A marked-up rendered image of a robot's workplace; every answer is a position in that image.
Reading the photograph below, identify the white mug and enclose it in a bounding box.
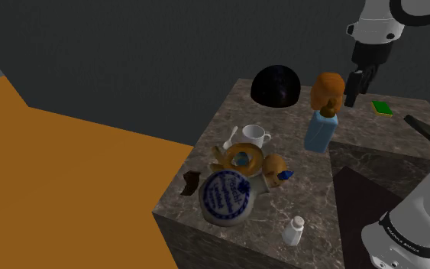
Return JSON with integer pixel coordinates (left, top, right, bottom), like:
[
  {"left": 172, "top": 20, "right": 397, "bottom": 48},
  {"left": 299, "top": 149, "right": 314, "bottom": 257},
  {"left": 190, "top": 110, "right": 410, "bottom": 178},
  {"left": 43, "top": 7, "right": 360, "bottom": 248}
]
[{"left": 241, "top": 124, "right": 273, "bottom": 151}]

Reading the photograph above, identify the blue and white ceramic jug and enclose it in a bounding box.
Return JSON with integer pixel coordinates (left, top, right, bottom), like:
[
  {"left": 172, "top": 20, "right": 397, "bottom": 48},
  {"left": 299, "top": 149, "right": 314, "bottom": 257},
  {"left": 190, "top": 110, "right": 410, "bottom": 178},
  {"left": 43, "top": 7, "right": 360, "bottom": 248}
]
[{"left": 198, "top": 169, "right": 272, "bottom": 228}]

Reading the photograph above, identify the white salt shaker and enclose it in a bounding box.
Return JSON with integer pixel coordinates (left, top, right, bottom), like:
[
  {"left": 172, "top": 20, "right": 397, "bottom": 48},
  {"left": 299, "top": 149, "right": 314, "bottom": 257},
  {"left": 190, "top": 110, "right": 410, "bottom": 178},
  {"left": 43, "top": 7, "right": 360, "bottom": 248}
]
[{"left": 281, "top": 216, "right": 306, "bottom": 247}]

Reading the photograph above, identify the brown bagel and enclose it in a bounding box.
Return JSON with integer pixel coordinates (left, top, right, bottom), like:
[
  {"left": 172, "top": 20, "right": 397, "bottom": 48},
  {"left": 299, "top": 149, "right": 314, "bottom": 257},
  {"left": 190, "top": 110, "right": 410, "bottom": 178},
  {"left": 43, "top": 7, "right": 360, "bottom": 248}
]
[{"left": 223, "top": 142, "right": 265, "bottom": 177}]

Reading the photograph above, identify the white spoon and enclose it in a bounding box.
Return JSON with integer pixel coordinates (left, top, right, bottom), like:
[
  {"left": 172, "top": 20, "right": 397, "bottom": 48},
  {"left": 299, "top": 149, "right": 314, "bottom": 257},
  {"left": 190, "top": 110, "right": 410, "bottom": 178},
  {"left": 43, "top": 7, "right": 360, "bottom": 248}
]
[{"left": 222, "top": 125, "right": 239, "bottom": 151}]

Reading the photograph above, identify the orange round thing, blue tip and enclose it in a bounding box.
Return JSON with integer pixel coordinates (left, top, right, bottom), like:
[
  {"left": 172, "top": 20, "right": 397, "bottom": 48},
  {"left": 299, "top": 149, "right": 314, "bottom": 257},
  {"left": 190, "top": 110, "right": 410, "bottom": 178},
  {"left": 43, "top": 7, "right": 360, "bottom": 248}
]
[{"left": 261, "top": 154, "right": 295, "bottom": 189}]

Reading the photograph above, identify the long black tool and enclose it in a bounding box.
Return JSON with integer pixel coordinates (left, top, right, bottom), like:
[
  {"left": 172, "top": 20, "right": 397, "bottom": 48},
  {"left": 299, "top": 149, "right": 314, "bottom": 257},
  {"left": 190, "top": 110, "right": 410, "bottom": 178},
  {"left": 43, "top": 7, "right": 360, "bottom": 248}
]
[{"left": 403, "top": 114, "right": 430, "bottom": 155}]

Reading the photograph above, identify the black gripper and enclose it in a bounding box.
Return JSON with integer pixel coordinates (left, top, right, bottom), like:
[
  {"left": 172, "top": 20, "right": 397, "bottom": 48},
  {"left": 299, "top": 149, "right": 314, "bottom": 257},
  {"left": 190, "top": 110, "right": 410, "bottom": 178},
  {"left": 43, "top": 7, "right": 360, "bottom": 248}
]
[{"left": 344, "top": 41, "right": 393, "bottom": 109}]

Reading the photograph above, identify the green and yellow sponge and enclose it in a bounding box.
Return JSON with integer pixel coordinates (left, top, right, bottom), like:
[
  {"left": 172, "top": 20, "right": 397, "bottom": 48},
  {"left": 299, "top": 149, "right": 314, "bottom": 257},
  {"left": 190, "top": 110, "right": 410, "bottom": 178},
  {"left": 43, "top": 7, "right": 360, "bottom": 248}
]
[{"left": 370, "top": 99, "right": 394, "bottom": 118}]

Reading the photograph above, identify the dark brown chunk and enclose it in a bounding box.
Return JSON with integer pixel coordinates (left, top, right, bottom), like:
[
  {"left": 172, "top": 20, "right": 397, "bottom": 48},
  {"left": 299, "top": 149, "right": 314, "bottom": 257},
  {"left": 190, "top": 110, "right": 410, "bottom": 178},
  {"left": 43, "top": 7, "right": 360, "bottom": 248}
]
[{"left": 179, "top": 170, "right": 201, "bottom": 197}]

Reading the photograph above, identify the orange bread loaf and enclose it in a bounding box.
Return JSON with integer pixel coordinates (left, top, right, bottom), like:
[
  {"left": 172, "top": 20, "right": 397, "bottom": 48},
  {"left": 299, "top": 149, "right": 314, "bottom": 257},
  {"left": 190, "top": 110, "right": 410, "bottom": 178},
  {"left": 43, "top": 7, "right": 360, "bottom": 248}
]
[{"left": 309, "top": 72, "right": 346, "bottom": 111}]

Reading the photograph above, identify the black dome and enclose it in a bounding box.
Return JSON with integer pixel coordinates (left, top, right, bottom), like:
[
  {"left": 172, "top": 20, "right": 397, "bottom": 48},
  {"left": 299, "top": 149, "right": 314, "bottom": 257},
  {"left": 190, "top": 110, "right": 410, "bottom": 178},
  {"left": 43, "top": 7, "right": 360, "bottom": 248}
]
[{"left": 250, "top": 64, "right": 302, "bottom": 109}]

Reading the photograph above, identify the blue bottle with brown stopper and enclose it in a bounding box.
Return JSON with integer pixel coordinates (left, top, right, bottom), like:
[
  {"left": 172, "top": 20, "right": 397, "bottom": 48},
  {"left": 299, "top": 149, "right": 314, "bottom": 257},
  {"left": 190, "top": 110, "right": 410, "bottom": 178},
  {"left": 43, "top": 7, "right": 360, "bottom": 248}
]
[{"left": 303, "top": 97, "right": 340, "bottom": 154}]

